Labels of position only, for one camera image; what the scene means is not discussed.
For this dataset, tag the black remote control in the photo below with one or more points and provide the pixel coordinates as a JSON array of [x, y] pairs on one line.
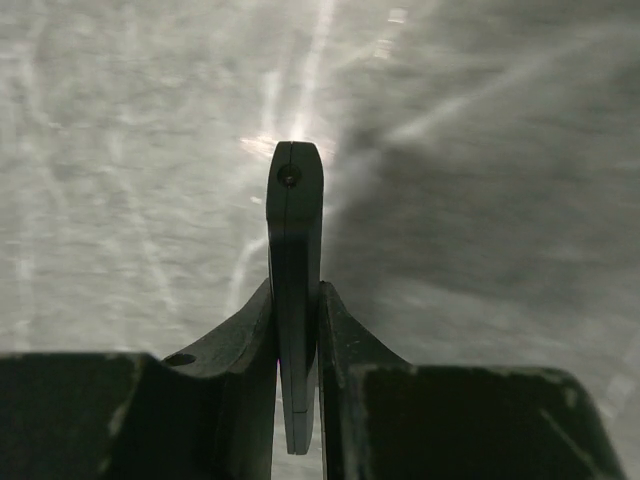
[[294, 215]]

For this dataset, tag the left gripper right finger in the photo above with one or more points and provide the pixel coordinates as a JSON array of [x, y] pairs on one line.
[[385, 418]]

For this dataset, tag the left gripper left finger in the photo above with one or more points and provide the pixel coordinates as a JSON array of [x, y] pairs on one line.
[[205, 412]]

